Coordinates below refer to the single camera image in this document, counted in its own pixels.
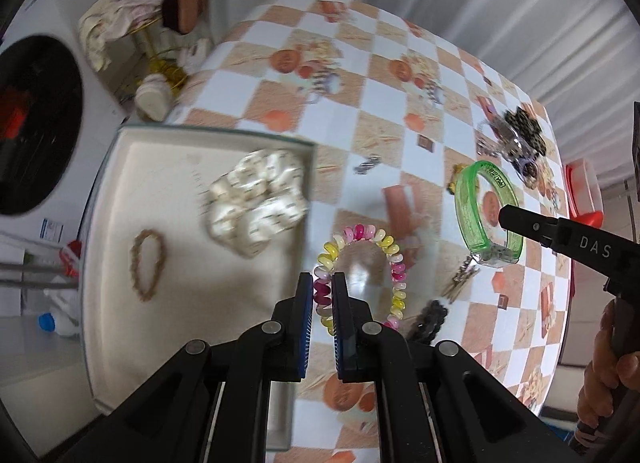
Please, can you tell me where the white bottle blue cap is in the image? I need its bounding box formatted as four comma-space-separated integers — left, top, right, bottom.
39, 310, 81, 339

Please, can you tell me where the white shallow tray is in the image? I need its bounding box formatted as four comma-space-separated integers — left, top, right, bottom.
80, 124, 317, 451

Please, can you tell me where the person's right hand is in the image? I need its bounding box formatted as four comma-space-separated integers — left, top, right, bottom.
576, 300, 640, 436

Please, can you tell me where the pile of hair accessories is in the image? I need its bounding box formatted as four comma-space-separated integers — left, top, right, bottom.
475, 104, 561, 204

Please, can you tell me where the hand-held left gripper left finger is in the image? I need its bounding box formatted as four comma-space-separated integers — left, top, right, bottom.
65, 272, 315, 463

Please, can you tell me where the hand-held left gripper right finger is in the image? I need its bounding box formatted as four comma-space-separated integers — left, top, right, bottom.
331, 272, 566, 463

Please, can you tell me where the brown braided hair tie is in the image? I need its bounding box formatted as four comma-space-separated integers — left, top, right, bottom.
129, 229, 167, 303

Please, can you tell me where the gold hair clip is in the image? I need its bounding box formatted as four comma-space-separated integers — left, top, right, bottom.
440, 254, 482, 304

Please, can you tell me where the white round container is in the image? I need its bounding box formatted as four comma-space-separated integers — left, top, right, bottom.
136, 74, 171, 121

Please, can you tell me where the pink yellow spiral hair tie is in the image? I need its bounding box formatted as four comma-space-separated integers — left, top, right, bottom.
314, 224, 408, 336

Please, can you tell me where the yellow wire rack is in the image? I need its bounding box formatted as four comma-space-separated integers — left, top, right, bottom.
114, 0, 188, 94

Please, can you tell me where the red brush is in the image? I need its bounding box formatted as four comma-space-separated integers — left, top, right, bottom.
59, 240, 83, 279

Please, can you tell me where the checkered tablecloth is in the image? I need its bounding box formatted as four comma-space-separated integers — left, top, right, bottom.
165, 0, 571, 463

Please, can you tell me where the black beaded hair clip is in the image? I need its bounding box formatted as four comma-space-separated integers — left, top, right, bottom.
402, 299, 449, 344

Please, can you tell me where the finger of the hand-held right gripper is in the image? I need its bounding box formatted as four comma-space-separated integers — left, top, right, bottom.
499, 204, 566, 250

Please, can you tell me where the white polka dot scrunchie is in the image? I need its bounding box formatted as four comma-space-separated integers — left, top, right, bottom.
206, 148, 310, 259

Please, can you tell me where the grey metal rod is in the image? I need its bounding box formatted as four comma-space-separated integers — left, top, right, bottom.
0, 277, 76, 290
0, 263, 78, 275

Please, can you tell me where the green translucent bracelet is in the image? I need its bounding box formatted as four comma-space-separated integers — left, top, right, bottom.
454, 160, 525, 270

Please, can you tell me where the white washing machine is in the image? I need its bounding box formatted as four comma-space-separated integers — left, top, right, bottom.
0, 0, 126, 324

